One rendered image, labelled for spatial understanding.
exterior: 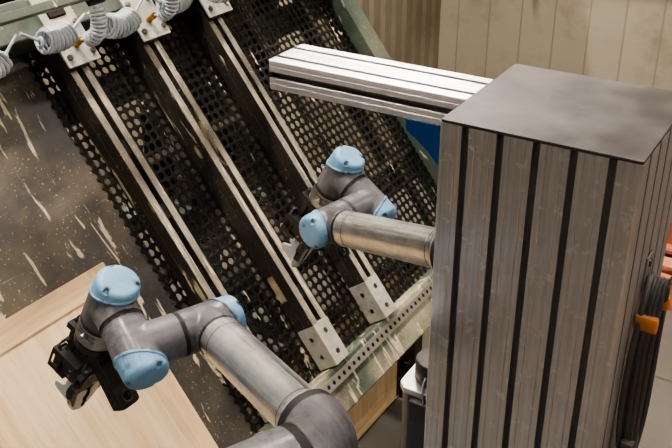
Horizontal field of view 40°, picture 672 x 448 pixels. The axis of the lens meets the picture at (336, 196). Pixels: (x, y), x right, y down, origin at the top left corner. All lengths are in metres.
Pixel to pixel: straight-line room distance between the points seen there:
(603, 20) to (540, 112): 4.79
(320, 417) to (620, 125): 0.52
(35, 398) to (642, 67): 4.62
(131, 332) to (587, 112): 0.76
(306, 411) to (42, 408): 0.96
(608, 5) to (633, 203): 4.87
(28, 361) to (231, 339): 0.76
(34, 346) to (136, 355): 0.67
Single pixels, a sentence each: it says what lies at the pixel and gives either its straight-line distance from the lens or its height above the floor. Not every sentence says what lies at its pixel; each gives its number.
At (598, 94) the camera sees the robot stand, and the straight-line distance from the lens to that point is 1.25.
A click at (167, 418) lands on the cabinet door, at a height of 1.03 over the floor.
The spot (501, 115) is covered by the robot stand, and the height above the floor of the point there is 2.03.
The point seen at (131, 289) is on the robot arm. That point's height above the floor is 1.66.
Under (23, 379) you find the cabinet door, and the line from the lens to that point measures 2.07.
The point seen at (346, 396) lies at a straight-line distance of 2.54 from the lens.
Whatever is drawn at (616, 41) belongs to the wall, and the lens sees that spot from 5.97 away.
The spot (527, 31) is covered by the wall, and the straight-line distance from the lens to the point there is 6.13.
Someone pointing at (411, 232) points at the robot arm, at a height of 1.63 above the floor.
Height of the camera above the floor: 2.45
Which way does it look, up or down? 27 degrees down
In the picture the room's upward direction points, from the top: straight up
